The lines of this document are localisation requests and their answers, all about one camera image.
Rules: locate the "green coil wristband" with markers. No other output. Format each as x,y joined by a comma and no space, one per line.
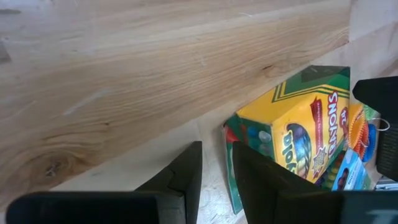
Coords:
370,112

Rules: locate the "yellow green Crayola crayon box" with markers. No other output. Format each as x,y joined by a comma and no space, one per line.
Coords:
298,124

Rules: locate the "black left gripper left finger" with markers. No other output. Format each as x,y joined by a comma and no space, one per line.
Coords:
186,174

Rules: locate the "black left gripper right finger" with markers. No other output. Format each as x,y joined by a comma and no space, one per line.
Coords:
264,180

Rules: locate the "black plastic basket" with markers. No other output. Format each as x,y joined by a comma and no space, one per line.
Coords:
382,96

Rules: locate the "blue green card package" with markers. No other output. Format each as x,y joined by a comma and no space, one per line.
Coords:
354,174

